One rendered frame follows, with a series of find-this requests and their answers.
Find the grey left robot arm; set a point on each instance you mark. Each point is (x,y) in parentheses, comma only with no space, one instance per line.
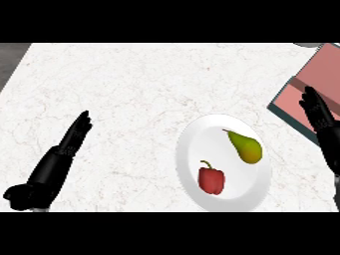
(39,209)

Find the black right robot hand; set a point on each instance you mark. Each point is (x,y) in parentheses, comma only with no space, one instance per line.
(335,142)

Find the pink cardboard box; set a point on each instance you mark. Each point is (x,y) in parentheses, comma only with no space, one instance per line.
(320,89)

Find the grey round object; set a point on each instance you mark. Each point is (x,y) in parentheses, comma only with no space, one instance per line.
(305,44)

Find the green yellow pear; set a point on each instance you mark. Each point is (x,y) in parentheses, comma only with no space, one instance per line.
(248,148)

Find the white oval plate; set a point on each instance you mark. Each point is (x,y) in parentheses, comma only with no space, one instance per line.
(224,162)

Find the red bell pepper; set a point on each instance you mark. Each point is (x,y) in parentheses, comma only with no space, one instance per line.
(212,180)

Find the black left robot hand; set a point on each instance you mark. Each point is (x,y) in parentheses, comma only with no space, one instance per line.
(55,166)

